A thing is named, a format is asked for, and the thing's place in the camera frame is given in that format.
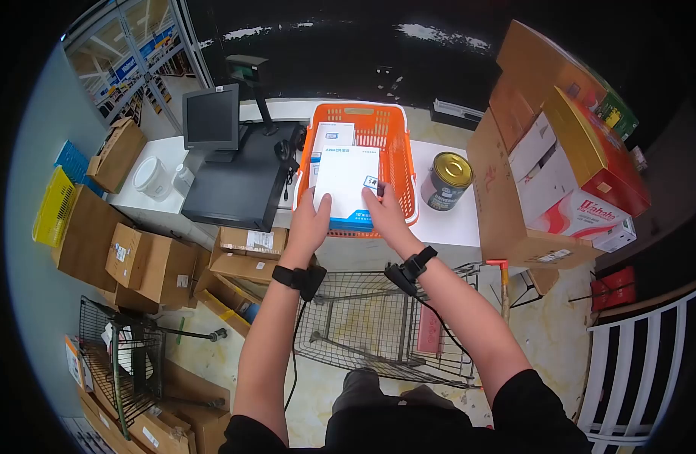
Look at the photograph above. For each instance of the white plastic bucket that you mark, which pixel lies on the white plastic bucket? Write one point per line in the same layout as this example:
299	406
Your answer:
151	177

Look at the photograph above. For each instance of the yellow plastic basket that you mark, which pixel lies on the yellow plastic basket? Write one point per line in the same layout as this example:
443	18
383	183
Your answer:
52	209

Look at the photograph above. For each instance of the white checkout counter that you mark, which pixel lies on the white checkout counter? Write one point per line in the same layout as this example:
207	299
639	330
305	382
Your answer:
302	187

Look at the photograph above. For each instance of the brown carton with green print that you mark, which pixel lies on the brown carton with green print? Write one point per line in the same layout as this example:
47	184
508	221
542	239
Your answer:
558	74

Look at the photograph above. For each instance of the pile of brown cartons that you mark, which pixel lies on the pile of brown cartons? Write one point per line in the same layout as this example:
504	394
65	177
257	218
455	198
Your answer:
155	266

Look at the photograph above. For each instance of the black cash register base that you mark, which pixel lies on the black cash register base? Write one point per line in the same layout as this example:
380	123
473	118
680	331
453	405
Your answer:
243	181

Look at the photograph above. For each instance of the black point-of-sale monitor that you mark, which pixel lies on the black point-of-sale monitor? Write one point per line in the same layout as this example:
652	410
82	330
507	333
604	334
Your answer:
211	120

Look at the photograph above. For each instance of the person's right hand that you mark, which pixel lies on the person's right hand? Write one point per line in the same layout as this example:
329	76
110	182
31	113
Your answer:
390	221

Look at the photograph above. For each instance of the black barcode scanner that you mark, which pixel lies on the black barcode scanner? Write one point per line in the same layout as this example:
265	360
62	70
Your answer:
283	152

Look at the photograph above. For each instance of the red and gold gift box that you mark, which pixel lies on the red and gold gift box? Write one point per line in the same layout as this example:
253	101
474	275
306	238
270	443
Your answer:
595	150

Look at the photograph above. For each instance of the person's body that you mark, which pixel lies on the person's body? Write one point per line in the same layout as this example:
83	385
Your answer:
404	425

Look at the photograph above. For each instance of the large open brown carton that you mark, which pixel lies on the large open brown carton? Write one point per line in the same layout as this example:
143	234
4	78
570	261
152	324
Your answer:
512	221

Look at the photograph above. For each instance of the gold-lidded paint can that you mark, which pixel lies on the gold-lidded paint can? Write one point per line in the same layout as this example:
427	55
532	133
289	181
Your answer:
447	181

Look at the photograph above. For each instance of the glass storefront window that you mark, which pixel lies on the glass storefront window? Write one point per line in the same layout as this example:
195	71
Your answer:
135	54

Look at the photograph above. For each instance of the small white product box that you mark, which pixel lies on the small white product box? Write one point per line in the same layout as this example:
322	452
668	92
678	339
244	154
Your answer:
331	142

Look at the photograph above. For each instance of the orange plastic shopping basket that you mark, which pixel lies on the orange plastic shopping basket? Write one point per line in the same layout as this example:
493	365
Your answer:
390	147

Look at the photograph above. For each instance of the small white carton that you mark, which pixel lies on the small white carton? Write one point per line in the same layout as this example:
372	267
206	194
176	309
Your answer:
616	235

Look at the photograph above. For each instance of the person's left hand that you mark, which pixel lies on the person's left hand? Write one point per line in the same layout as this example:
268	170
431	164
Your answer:
307	227

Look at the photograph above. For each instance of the person's legs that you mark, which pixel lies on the person's legs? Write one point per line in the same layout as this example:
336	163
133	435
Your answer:
382	391

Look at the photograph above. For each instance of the large white product box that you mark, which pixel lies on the large white product box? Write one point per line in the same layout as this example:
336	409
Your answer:
344	184

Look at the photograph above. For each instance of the small white bottle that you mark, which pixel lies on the small white bottle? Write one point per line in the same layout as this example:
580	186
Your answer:
184	173

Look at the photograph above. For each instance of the person's right index finger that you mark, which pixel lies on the person's right index finger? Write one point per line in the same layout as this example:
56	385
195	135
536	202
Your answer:
387	190

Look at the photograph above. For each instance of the person's left thumb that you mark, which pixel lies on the person's left thumb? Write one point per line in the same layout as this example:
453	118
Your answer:
323	207

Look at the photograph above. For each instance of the blue plastic basket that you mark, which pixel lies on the blue plastic basket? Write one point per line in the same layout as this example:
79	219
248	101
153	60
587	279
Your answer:
74	164

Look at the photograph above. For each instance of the white slatted rack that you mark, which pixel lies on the white slatted rack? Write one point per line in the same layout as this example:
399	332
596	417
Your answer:
637	374

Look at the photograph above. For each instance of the black wrist band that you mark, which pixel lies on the black wrist band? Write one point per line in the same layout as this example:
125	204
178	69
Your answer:
299	279
410	269

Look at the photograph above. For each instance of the person's right thumb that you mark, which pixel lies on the person's right thumb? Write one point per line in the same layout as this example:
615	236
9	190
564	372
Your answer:
370	202

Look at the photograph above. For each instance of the black customer display pole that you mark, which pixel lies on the black customer display pole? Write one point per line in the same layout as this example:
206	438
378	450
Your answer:
251	79

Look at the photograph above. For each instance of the white red-printed carton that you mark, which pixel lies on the white red-printed carton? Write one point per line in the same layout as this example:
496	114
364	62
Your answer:
575	213

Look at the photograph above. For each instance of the person's left index finger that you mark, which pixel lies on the person's left index finger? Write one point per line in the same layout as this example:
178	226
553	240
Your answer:
307	194

